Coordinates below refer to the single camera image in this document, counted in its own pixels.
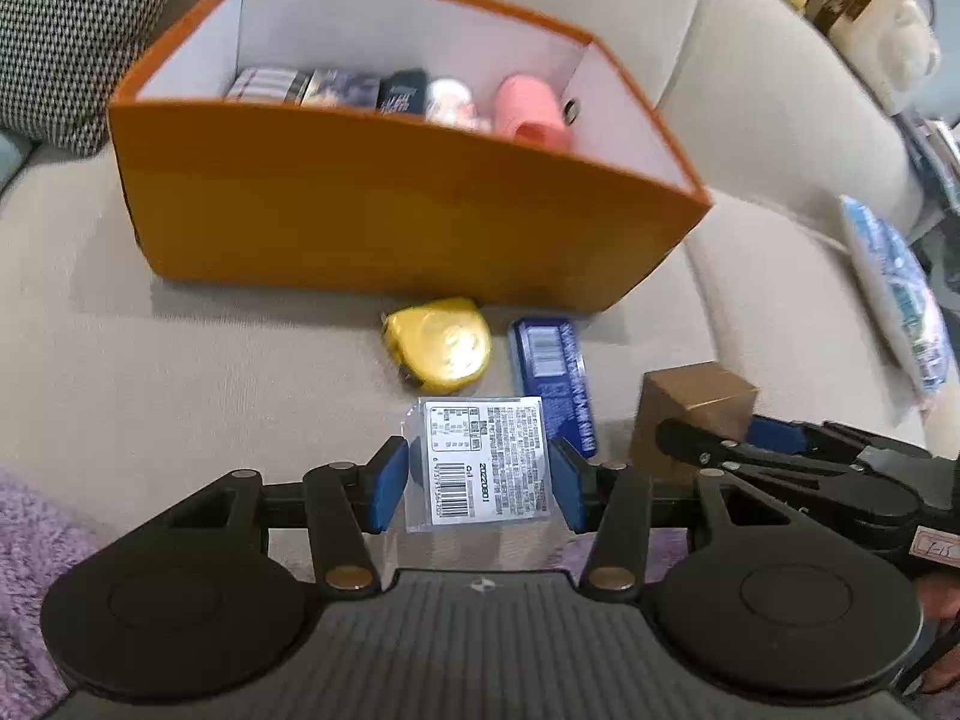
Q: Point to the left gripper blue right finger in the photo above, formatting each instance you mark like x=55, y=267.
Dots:
x=568, y=471

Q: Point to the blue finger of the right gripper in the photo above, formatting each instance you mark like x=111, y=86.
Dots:
x=781, y=475
x=784, y=437

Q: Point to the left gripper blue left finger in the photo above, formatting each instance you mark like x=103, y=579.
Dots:
x=384, y=480

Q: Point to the gold cardboard box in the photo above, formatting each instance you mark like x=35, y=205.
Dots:
x=705, y=395

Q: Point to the clear plastic labelled box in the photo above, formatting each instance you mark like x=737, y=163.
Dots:
x=476, y=461

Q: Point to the photo card box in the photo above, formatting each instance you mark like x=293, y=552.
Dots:
x=334, y=87

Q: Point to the plaid glasses case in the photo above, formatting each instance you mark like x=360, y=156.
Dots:
x=269, y=85

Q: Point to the right hand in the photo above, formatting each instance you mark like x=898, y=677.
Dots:
x=939, y=595

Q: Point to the blue tin box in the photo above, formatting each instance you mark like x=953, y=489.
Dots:
x=547, y=362

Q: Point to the yellow tape measure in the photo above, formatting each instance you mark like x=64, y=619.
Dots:
x=438, y=347

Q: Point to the blue white patterned pillow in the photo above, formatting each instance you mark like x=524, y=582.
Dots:
x=897, y=289

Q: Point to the orange storage box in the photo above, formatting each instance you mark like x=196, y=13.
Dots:
x=355, y=200

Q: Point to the purple fluffy rug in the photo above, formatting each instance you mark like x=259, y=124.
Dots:
x=40, y=542

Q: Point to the dark green Clear bottle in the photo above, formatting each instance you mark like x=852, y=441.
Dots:
x=404, y=92

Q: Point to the white plush bag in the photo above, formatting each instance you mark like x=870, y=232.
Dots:
x=889, y=44

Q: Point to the light blue cushion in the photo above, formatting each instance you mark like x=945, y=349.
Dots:
x=14, y=152

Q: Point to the houndstooth cushion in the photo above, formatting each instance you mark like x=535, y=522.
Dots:
x=62, y=59

